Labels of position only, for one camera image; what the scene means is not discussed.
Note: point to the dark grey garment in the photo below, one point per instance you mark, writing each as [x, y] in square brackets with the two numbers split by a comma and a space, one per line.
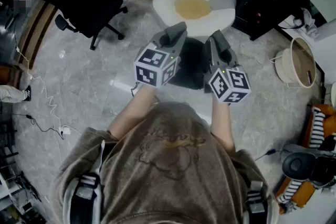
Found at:
[193, 65]

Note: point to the grey crumpled cloth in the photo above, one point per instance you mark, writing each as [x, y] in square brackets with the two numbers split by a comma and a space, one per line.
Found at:
[308, 23]

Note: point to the person's left forearm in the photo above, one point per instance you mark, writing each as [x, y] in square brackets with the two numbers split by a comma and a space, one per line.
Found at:
[134, 112]

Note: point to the black round device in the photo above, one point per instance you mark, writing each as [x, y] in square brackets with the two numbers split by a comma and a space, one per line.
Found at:
[299, 165]

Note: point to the orange striped plush toy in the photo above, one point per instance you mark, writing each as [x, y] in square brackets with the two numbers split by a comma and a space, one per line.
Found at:
[319, 128]

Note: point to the black cabinet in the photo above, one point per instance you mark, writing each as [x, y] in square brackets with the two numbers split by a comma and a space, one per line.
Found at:
[262, 13]

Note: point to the person's right forearm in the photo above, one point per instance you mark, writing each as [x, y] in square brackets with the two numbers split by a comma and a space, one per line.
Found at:
[221, 126]

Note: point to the black office chair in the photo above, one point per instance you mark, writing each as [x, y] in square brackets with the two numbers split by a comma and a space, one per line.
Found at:
[84, 0]

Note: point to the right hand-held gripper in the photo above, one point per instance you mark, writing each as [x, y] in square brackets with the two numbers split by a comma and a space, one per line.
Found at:
[228, 84]

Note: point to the person's brown shirt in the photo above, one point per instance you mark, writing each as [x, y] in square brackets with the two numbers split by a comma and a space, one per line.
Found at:
[162, 178]

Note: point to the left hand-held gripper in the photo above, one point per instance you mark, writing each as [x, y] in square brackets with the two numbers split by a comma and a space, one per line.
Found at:
[157, 70]

